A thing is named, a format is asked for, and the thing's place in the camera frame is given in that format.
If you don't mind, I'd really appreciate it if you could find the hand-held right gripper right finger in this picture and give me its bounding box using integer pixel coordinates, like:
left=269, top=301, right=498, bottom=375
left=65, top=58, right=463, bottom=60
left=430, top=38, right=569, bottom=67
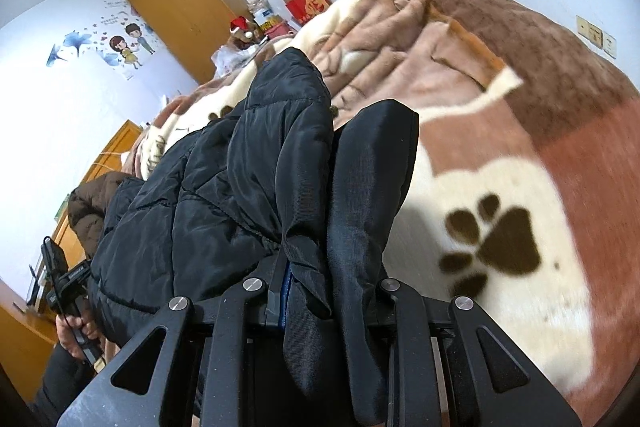
left=372, top=278, right=583, bottom=427

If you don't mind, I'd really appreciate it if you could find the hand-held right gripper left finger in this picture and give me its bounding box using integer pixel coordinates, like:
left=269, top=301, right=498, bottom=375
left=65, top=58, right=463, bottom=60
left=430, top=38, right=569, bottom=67
left=56, top=257, right=291, bottom=427

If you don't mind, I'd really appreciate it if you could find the black padded jacket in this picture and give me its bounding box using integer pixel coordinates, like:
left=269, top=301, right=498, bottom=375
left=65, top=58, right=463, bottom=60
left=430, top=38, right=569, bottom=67
left=90, top=47, right=421, bottom=425

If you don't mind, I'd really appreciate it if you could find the person's left forearm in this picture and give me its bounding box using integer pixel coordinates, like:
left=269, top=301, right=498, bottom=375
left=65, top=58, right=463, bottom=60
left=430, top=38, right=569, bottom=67
left=30, top=342, right=108, bottom=427

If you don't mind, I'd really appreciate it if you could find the person's left hand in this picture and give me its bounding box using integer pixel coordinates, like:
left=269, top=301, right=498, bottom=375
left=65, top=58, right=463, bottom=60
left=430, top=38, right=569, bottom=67
left=54, top=302, right=103, bottom=360

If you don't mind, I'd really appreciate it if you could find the wooden desk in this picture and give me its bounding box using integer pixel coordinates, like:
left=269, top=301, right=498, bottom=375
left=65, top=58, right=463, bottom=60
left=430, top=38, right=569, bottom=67
left=0, top=279, right=58, bottom=400

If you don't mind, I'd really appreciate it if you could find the brown padded jacket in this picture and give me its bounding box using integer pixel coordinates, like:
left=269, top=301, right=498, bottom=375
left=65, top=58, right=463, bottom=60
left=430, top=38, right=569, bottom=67
left=67, top=172, right=133, bottom=258

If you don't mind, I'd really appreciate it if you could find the wooden cabinet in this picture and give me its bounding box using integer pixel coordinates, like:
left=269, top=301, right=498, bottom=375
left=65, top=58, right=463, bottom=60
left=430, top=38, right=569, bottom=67
left=50, top=119, right=146, bottom=268

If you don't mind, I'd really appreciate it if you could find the paw print fleece blanket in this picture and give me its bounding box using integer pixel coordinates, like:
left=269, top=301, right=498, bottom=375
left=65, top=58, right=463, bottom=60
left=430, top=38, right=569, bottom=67
left=122, top=0, right=640, bottom=423

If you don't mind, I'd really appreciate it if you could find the clear plastic bag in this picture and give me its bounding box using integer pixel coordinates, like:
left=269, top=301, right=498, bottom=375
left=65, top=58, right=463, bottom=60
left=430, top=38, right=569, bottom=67
left=210, top=42, right=257, bottom=75

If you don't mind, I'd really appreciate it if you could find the red santa hat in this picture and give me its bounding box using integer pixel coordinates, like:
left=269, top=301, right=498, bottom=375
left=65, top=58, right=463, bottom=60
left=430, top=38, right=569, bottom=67
left=229, top=17, right=258, bottom=40

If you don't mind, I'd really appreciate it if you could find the clear snack bag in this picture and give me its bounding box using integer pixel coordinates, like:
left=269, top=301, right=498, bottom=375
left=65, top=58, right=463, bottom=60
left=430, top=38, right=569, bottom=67
left=247, top=0, right=276, bottom=25

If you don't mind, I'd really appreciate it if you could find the wooden wardrobe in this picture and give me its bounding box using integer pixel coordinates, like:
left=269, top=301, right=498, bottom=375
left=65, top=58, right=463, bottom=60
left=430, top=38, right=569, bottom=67
left=126, top=0, right=251, bottom=84

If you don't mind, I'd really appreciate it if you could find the red gift box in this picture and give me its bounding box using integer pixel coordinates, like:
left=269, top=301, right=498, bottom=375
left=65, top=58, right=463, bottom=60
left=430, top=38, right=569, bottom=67
left=285, top=0, right=333, bottom=26

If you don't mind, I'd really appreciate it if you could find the cartoon wall sticker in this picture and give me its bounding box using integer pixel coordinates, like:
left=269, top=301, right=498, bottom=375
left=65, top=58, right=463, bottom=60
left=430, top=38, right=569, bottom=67
left=46, top=0, right=157, bottom=82

